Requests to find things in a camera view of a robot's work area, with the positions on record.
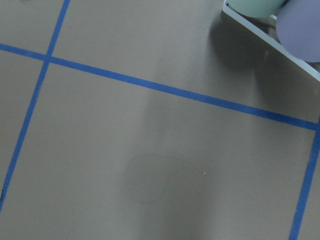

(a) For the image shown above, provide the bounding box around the green cup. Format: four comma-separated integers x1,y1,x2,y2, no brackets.
227,0,287,18

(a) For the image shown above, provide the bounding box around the white cup rack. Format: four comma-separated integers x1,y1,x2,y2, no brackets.
222,0,320,82

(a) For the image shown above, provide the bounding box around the purple cup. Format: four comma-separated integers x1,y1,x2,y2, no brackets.
276,0,320,63

